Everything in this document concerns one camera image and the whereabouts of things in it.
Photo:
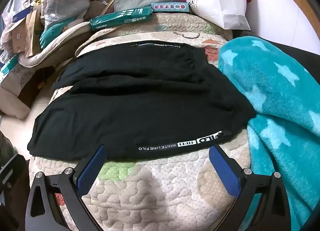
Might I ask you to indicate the teal pillow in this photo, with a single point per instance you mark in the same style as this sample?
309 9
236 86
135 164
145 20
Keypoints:
51 33

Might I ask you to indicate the black pants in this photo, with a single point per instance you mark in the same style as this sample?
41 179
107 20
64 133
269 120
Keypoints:
140 101

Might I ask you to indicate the teal shape toy box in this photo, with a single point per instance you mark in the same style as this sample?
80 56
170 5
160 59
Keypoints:
170 7

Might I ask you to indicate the brown paper bag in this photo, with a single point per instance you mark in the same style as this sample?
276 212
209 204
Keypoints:
33 31

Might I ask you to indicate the teal paper pack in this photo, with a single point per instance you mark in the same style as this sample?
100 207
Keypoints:
8 67

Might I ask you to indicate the heart print quilted blanket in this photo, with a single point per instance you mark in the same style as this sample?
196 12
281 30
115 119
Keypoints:
155 196

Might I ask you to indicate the clear plastic bag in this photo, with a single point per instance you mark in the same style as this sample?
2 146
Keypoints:
65 1

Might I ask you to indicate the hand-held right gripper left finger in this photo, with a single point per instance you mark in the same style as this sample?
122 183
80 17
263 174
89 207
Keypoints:
91 171

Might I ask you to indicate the teal star fleece blanket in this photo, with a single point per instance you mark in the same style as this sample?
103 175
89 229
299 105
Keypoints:
275 96

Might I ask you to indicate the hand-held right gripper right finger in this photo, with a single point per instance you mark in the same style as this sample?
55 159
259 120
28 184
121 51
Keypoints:
223 171

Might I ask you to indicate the beige cushion pad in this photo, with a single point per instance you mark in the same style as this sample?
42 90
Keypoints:
57 43

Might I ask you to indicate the green paper ream pack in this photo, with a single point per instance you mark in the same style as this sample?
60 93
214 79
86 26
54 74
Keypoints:
120 18

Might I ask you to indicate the cardboard box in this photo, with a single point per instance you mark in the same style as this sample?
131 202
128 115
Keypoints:
17 36

